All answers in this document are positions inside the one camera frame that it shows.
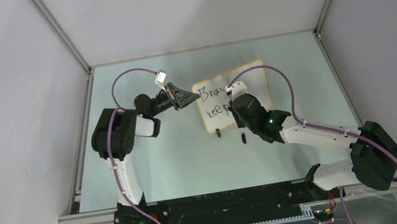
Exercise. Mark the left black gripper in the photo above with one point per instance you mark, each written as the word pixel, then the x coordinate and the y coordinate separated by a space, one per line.
pixel 179 98

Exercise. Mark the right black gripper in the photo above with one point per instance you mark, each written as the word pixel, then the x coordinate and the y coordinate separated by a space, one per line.
pixel 241 124

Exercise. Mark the black marker cap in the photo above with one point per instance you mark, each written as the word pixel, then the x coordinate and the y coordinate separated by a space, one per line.
pixel 243 138

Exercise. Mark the yellow framed whiteboard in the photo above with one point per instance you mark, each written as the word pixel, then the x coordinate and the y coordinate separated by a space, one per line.
pixel 213 101

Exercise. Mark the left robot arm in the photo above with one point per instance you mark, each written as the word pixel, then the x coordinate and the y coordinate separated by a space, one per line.
pixel 117 129

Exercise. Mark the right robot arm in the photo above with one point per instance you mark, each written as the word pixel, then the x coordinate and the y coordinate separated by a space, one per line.
pixel 369 154

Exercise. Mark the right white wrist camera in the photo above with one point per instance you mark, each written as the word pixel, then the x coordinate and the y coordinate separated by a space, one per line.
pixel 235 90

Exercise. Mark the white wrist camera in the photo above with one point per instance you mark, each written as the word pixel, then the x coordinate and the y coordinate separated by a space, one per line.
pixel 235 90
pixel 160 77

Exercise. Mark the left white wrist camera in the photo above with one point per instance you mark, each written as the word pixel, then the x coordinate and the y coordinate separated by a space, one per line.
pixel 160 77

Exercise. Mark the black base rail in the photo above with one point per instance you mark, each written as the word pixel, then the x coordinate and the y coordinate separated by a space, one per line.
pixel 242 206

